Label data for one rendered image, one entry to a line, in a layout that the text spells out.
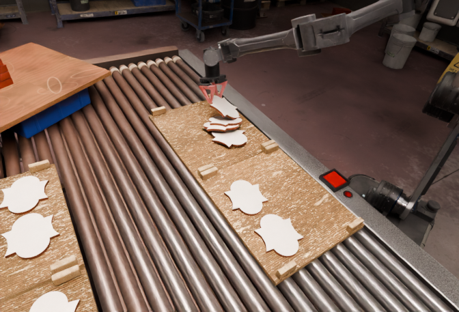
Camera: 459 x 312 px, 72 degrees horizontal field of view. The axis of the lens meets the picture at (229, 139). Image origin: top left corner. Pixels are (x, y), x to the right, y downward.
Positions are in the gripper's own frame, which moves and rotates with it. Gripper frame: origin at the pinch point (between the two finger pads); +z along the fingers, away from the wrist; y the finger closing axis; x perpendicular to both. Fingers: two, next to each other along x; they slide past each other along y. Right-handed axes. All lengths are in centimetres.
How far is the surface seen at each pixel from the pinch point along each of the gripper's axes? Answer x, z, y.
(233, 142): -13.0, 13.1, -10.4
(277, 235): -40, 28, -37
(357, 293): -62, 38, -39
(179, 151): 2.1, 14.0, -23.3
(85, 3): 339, -63, 227
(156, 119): 20.2, 6.6, -13.0
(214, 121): -2.9, 7.5, -5.9
